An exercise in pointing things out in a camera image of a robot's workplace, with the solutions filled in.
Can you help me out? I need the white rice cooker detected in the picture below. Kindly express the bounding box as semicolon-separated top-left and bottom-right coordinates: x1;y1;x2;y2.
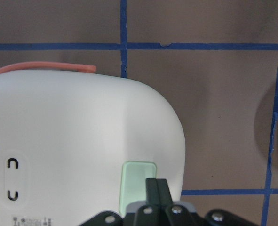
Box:
0;67;185;226

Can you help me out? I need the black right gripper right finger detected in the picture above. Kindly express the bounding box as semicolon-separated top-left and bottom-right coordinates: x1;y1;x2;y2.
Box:
157;178;173;206

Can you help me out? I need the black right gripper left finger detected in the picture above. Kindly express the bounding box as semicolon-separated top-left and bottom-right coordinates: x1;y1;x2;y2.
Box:
145;178;159;206

